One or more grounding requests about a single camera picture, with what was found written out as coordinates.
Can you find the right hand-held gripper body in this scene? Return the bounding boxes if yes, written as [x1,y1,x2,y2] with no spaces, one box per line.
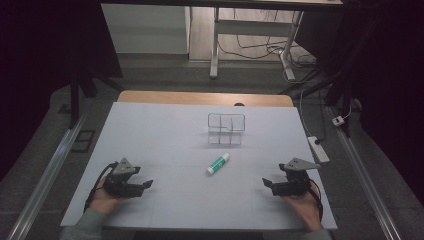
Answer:
[271,157,322,198]

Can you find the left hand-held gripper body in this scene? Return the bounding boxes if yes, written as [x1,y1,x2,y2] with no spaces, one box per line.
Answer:
[104,157,146,199]

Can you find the person's left hand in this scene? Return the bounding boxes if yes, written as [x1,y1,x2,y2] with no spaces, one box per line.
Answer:
[89,176,125,216]

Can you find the person's right hand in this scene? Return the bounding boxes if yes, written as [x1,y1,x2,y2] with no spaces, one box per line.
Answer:
[282,186,324,233]

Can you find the white table cover sheet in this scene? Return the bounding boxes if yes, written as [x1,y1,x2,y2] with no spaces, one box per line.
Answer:
[60,101,338,231]

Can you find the white power strip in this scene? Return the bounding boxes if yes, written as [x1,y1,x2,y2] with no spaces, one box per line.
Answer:
[306,135,331,165]

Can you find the green and white glue stick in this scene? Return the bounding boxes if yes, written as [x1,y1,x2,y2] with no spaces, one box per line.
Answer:
[205,152,231,177]

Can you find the clear acrylic divided organizer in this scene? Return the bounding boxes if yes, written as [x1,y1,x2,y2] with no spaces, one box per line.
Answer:
[207,112,247,146]

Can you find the black metal stand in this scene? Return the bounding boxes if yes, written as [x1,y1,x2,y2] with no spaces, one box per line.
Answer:
[279,69,355,138]
[67,68,125,130]

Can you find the white cabinet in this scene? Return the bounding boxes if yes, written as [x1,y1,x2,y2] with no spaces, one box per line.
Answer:
[100,3,192,55]

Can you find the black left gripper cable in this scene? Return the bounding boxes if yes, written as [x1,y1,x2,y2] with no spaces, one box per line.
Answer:
[83,161,120,213]

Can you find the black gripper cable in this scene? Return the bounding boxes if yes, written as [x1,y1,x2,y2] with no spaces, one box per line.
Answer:
[83,161,120,213]
[308,179,325,222]

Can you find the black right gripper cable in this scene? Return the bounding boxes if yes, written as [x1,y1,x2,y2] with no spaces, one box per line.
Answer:
[308,179,325,222]

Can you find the black floor frame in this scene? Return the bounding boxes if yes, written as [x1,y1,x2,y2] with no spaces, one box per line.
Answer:
[70,129,97,154]

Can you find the aluminium floor rail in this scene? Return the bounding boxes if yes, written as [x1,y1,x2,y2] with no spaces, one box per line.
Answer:
[6,111,89,240]
[327,105,403,240]

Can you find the black floor cables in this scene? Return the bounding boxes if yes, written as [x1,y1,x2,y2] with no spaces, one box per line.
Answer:
[218,8,318,68]

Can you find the white desk frame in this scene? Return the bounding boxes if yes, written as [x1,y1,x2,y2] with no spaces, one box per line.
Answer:
[208,5,305,82]

